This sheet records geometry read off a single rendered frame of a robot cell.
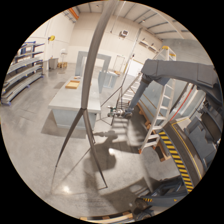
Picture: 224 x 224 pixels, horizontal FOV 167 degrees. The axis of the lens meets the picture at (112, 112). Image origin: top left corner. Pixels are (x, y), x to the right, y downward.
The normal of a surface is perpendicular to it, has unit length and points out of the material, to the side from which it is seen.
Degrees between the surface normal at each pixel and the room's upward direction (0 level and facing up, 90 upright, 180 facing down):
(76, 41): 90
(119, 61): 90
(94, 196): 0
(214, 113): 90
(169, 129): 90
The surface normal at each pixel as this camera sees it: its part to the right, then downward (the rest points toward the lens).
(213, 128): -0.92, -0.04
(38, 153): 0.28, -0.74
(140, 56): 0.13, 0.66
